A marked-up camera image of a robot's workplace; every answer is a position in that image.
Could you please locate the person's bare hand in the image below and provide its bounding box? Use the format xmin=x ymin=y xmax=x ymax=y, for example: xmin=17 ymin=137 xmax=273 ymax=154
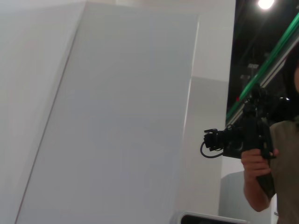
xmin=240 ymin=148 xmax=280 ymax=185

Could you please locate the round white ceiling lamp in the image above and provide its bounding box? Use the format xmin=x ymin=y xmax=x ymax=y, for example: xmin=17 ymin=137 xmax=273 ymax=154
xmin=256 ymin=0 xmax=276 ymax=10

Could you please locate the green ceiling beam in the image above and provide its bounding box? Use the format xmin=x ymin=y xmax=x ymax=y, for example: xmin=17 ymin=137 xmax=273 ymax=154
xmin=226 ymin=10 xmax=299 ymax=122

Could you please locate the black device cable loop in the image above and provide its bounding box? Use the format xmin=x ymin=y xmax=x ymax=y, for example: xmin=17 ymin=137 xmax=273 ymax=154
xmin=200 ymin=141 xmax=225 ymax=159

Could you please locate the black handheld control device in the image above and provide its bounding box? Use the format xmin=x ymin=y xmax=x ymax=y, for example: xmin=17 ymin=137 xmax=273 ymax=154
xmin=204 ymin=83 xmax=290 ymax=196

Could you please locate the person's bare forearm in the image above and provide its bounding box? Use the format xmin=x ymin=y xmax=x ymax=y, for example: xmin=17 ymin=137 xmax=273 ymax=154
xmin=243 ymin=177 xmax=278 ymax=213

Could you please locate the person in olive shirt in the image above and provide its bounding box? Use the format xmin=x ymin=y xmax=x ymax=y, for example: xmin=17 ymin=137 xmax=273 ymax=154
xmin=268 ymin=44 xmax=299 ymax=224

